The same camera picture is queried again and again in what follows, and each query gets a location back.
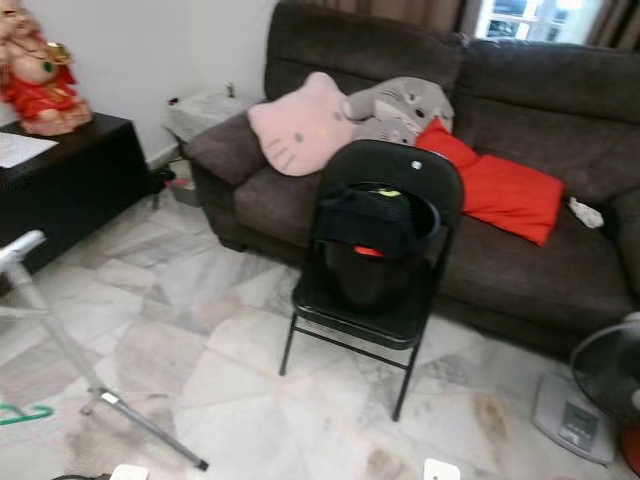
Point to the green plastic hanger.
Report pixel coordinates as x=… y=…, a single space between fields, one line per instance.
x=25 y=412

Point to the silver metal clothes rack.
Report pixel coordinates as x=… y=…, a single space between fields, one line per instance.
x=20 y=250

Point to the white paper sheet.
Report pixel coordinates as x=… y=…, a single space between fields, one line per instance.
x=25 y=150

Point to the black TV console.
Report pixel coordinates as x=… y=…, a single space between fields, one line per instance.
x=80 y=190

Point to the red and gold figurine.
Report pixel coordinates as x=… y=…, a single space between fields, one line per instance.
x=45 y=90

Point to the grey power strip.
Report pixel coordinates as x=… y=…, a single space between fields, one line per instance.
x=182 y=190

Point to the grey white side table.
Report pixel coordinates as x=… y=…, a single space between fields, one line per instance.
x=200 y=112

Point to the pink cat face cushion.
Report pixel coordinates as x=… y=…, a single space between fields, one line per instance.
x=300 y=130

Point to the black bucket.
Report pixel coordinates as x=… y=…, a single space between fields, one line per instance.
x=365 y=285

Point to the grey plush toy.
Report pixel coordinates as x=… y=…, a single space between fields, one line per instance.
x=405 y=100

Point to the brown curtain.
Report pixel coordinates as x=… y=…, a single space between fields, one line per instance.
x=380 y=10
x=618 y=18

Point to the red cushion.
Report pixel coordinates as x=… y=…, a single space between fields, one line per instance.
x=505 y=190

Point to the dark brown sofa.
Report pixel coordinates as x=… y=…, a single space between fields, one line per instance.
x=540 y=110

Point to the window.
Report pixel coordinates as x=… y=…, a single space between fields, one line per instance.
x=535 y=18

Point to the white crumpled tissue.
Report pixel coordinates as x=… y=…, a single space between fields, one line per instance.
x=586 y=212

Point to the grey standing fan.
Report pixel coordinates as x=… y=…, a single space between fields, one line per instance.
x=575 y=420

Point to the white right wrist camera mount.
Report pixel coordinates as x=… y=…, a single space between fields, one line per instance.
x=442 y=470

